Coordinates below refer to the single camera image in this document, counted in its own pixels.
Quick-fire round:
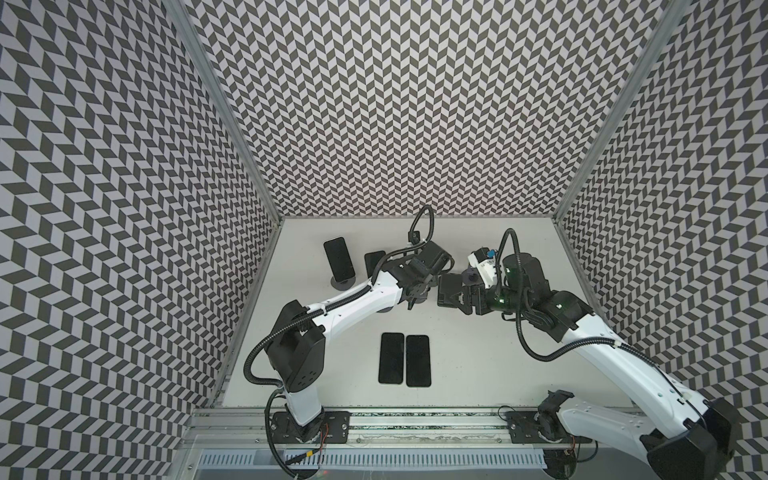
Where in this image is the phone with teal case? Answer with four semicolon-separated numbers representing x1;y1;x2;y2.
405;335;432;388

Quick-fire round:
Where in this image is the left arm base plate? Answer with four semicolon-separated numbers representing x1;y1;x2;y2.
267;410;352;446

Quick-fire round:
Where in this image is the far left grey stand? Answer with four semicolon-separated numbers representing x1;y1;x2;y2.
331;276;356;291

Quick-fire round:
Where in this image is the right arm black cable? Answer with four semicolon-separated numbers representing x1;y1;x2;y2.
494;227;661;373

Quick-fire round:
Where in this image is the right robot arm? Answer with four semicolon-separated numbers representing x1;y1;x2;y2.
437;248;741;479

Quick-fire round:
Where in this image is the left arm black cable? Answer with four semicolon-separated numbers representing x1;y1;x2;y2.
409;205;436;244

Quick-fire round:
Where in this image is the aluminium mounting rail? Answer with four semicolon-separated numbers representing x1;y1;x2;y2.
179;407;685;451

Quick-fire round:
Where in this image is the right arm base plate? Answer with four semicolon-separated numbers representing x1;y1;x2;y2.
497;406;595;446

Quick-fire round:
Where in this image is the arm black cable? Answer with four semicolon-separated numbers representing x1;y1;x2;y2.
494;227;661;373
409;205;436;244

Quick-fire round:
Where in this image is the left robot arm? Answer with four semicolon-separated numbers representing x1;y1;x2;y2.
242;240;455;443

